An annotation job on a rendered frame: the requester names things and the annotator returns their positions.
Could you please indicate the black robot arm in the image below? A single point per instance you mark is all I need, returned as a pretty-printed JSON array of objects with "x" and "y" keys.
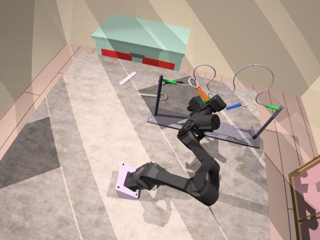
[{"x": 206, "y": 191}]

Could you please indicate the orange handle with grey loop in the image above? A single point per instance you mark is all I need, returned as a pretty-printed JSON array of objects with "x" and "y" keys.
[{"x": 198, "y": 89}]

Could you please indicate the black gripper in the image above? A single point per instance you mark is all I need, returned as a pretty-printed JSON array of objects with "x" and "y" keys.
[{"x": 215, "y": 104}]

